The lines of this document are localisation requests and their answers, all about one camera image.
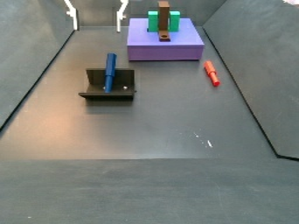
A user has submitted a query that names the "purple base block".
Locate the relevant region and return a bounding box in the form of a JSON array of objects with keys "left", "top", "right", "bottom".
[{"left": 127, "top": 18, "right": 204, "bottom": 61}]

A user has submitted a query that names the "red stepped peg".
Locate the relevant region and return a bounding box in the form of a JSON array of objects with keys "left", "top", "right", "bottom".
[{"left": 203, "top": 60, "right": 220, "bottom": 87}]

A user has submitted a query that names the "brown L-shaped holder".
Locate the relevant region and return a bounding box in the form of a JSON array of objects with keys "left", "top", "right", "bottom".
[{"left": 157, "top": 1, "right": 171, "bottom": 42}]

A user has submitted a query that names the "green block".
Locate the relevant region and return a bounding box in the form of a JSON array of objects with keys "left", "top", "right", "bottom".
[{"left": 147, "top": 10, "right": 180, "bottom": 32}]

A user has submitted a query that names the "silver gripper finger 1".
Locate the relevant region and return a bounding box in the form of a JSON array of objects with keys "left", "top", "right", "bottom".
[
  {"left": 116, "top": 0, "right": 128, "bottom": 32},
  {"left": 64, "top": 0, "right": 79, "bottom": 31}
]

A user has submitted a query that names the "black angle bracket fixture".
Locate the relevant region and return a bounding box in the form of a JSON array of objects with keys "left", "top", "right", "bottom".
[{"left": 79, "top": 69, "right": 136, "bottom": 101}]

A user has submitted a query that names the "blue stepped peg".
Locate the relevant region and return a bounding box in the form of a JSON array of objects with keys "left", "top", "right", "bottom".
[{"left": 105, "top": 53, "right": 117, "bottom": 93}]

